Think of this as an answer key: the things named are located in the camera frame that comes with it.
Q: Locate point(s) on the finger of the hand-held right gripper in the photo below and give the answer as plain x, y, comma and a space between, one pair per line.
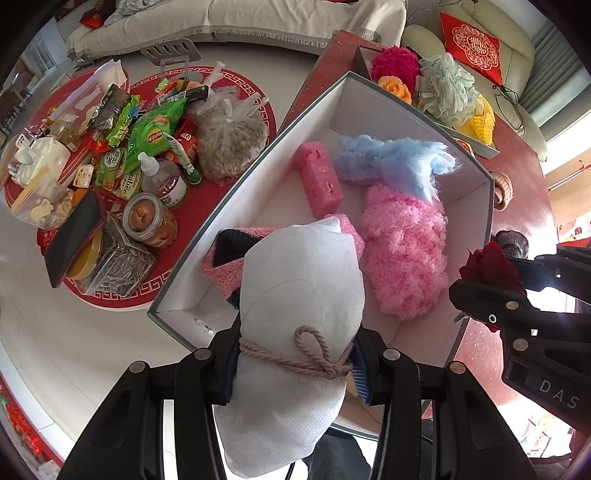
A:
489, 304
554, 272

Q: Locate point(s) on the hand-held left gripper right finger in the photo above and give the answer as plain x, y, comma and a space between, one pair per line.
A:
362, 381

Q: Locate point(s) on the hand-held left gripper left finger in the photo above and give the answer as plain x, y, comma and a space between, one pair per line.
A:
226, 355

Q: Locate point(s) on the dark red fabric rose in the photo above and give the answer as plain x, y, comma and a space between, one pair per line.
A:
489, 267

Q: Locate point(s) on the pink sock with dark lining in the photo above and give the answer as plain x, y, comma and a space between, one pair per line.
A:
226, 277

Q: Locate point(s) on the pink fluffy sock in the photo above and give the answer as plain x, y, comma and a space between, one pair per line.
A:
406, 258

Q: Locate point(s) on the light blue fluffy sock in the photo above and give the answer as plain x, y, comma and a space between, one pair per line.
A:
392, 161

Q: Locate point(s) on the pink sponge block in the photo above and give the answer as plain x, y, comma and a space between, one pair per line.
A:
318, 177

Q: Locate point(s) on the large grey storage box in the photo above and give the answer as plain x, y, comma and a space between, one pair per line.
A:
392, 124

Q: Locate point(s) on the dark striped knitted sock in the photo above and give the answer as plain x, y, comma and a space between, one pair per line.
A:
512, 242

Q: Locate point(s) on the person's leg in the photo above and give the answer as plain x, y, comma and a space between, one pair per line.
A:
339, 457

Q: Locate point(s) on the salmon pink knitted sock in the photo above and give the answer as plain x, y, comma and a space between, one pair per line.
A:
502, 189

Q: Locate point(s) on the clear box of seeds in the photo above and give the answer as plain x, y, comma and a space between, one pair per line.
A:
122, 267

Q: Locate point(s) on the grey shallow tray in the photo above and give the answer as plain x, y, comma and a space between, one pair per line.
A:
482, 148

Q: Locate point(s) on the clear jar of cookies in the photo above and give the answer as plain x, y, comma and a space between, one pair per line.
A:
150, 221

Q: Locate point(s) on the yellow knitted pad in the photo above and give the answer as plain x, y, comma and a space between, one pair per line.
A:
480, 122

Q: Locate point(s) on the yellow round tin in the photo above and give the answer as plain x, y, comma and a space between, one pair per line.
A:
85, 256

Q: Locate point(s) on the clear pump bottle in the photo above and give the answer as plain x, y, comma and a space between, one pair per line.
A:
161, 182

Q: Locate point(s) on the black phone in red case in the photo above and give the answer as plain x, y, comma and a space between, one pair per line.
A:
74, 237

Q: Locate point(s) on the small green snack packet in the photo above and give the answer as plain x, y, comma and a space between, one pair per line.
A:
129, 184
111, 166

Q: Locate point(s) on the green and white tube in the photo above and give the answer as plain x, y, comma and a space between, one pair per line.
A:
184, 159

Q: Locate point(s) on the mint green bath pouf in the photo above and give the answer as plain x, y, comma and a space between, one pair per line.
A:
448, 90

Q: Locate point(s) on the plastic bag of nuts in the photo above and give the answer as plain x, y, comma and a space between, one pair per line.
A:
231, 138

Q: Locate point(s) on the red snack packet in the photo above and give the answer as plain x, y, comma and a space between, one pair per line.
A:
187, 138

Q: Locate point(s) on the beige leather sofa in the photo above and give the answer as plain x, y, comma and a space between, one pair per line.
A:
512, 55

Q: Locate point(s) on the green chip bag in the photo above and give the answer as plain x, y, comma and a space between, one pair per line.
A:
154, 134

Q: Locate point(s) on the orange fabric rose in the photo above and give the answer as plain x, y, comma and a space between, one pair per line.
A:
395, 90

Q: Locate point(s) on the red patterned cushion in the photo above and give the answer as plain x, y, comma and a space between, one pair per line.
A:
471, 46

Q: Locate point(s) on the magenta fluffy pompom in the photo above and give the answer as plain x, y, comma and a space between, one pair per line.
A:
395, 64

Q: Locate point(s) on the flat black box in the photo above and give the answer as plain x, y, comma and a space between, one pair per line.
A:
187, 93

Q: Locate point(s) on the dark snack packet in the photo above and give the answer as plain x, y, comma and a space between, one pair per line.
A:
108, 108

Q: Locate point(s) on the clear plastic bag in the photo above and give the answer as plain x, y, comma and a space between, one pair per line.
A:
104, 78

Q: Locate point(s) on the grey perforated stool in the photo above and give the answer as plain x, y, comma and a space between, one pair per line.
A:
171, 50

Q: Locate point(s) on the grey knitted blanket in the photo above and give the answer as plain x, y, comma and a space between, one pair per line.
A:
127, 11

